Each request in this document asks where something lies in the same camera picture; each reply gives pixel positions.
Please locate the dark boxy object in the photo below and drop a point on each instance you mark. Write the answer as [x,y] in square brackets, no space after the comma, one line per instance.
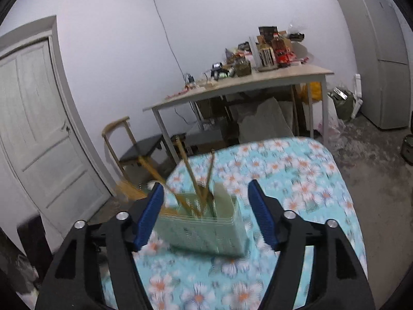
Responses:
[34,245]

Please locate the blue floral tablecloth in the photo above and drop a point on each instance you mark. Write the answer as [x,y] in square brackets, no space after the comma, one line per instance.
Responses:
[306,184]

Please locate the brown cardboard box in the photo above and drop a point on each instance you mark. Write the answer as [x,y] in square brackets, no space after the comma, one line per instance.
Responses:
[213,119]

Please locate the white plastic bag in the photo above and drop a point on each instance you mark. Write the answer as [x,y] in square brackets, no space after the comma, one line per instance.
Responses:
[329,129]

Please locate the white slotted holder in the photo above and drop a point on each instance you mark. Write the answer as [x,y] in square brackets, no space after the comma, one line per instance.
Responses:
[267,57]

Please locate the dark carton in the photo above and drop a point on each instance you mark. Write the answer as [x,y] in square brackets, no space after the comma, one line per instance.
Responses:
[267,30]

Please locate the bamboo chopstick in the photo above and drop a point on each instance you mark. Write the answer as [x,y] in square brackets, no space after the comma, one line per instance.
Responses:
[177,200]
[184,205]
[209,174]
[188,174]

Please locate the red bottle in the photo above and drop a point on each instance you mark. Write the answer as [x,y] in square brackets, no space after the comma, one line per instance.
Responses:
[280,55]

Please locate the yellow straw broom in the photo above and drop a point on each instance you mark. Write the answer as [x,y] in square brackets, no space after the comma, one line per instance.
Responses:
[129,191]

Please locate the cream round rice paddle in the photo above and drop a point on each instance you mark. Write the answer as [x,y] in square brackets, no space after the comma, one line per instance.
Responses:
[224,203]

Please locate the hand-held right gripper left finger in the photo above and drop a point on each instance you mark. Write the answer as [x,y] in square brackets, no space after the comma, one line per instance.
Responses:
[150,213]

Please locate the yellow plastic bag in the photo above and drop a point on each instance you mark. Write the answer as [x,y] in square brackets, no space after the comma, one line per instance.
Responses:
[314,92]

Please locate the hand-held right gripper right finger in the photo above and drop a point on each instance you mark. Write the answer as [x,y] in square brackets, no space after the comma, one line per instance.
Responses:
[263,214]

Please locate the white board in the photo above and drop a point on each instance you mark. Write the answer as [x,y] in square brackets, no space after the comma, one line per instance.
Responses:
[358,95]

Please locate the brown glass jar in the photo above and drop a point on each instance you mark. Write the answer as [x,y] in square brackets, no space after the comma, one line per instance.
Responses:
[242,67]

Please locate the wooden chair black seat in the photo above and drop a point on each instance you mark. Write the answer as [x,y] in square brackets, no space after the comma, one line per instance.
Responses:
[142,148]

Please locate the white panelled door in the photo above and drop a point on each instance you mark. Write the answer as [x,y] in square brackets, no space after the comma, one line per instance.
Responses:
[42,119]

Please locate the grey sack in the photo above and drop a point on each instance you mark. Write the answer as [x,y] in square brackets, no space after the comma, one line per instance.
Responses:
[261,119]

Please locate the small black device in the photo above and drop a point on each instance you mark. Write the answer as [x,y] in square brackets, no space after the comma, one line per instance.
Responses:
[217,70]

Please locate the green jerry can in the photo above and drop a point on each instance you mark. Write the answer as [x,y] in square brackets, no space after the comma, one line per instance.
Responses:
[343,106]

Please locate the green perforated utensil basket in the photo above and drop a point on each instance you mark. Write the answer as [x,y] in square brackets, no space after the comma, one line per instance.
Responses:
[206,235]

